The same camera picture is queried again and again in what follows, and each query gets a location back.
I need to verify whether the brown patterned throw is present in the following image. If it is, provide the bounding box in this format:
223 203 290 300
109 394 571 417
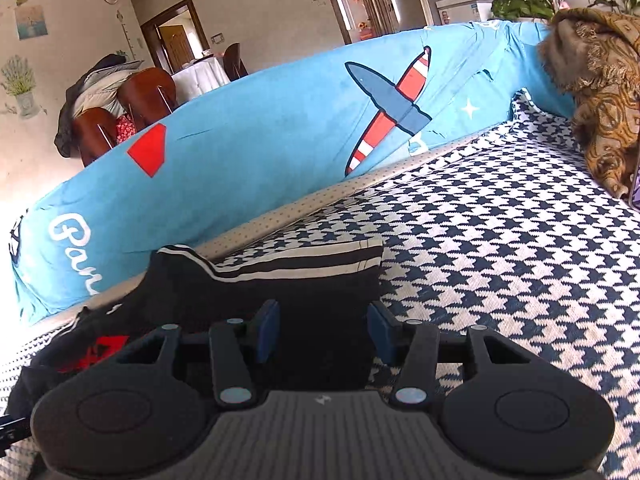
537 7 640 200

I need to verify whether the brown wooden chair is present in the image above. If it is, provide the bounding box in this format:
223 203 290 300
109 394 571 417
119 66 179 131
72 107 122 167

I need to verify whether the black shirt with red print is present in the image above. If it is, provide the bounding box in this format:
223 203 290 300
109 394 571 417
7 242 386 428

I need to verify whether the small wall picture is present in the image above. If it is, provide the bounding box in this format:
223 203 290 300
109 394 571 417
14 5 49 42

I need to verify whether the houndstooth blanket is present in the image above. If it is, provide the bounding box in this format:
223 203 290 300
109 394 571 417
0 87 640 480

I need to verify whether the lavender pot wall sticker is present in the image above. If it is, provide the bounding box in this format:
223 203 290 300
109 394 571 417
0 55 47 120

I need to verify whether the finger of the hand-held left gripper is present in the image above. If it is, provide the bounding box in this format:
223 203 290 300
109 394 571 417
0 415 34 456

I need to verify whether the white-clothed table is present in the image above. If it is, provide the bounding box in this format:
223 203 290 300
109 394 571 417
170 56 232 105

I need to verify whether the far wooden doorway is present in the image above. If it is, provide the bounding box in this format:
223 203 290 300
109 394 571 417
140 0 212 75

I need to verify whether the dark jacket pile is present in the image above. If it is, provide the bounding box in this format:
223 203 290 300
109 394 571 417
54 54 145 158

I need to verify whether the white chest freezer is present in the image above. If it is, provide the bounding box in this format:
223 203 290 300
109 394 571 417
435 0 499 26

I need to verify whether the red floral cloth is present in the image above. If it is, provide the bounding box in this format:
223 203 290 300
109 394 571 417
114 114 137 145

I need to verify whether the dark chair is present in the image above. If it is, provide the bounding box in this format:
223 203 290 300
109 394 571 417
222 42 250 83

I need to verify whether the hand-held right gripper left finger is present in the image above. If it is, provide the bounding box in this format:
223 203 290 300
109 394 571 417
117 299 281 408

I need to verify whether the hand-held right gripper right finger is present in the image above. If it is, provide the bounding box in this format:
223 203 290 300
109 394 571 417
367 301 533 408

